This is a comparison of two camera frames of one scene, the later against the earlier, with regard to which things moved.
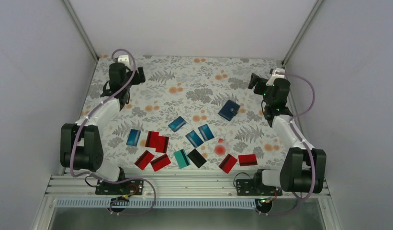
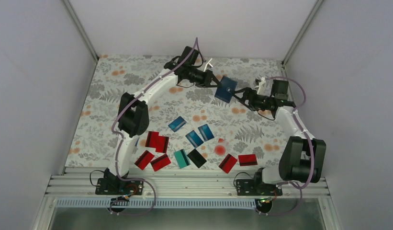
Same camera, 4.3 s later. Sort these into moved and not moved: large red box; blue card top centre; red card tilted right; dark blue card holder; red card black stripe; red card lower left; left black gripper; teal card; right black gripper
Moved: left black gripper; dark blue card holder; right black gripper
Not moved: red card tilted right; blue card top centre; large red box; teal card; red card black stripe; red card lower left
